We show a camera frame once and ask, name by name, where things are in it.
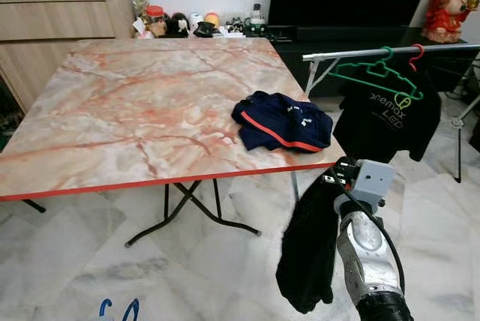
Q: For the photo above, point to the black garment with red trim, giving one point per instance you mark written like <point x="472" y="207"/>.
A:
<point x="307" y="253"/>

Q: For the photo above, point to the blue plastic hanger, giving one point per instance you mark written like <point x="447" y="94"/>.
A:
<point x="102" y="310"/>

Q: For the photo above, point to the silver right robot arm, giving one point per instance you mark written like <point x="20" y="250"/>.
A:
<point x="364" y="253"/>

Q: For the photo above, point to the green plastic hanger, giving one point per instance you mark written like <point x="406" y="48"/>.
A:
<point x="388" y="61"/>

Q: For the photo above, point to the red plastic hanger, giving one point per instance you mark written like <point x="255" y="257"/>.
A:
<point x="415" y="62"/>

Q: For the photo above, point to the black T-shirt green logo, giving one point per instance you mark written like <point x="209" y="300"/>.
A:
<point x="382" y="126"/>

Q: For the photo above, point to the navy garment with red stripe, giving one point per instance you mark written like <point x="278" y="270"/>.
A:
<point x="277" y="118"/>

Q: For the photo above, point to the silver metal clothes rack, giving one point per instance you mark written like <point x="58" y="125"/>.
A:
<point x="352" y="54"/>

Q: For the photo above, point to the black TV console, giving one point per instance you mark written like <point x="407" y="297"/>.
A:
<point x="292" y="58"/>

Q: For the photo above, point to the small bottle green label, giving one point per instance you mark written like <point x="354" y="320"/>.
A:
<point x="257" y="13"/>

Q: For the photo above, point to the black pouch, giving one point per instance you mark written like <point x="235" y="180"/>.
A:
<point x="208" y="31"/>

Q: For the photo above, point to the laughing Buddha statue red robe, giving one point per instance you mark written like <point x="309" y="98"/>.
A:
<point x="448" y="13"/>

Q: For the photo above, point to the orange yellow ball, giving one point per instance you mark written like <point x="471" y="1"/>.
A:
<point x="212" y="19"/>

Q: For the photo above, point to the white ball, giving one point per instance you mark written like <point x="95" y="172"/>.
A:
<point x="196" y="19"/>

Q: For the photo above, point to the marble pattern folding table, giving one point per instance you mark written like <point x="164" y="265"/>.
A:
<point x="135" y="111"/>

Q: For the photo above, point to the black plush toy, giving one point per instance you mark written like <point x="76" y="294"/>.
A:
<point x="178" y="27"/>

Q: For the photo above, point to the jar with red lid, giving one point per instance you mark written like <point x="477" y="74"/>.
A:
<point x="154" y="12"/>

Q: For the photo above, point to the light wooden sideboard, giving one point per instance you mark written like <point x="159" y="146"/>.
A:
<point x="60" y="21"/>

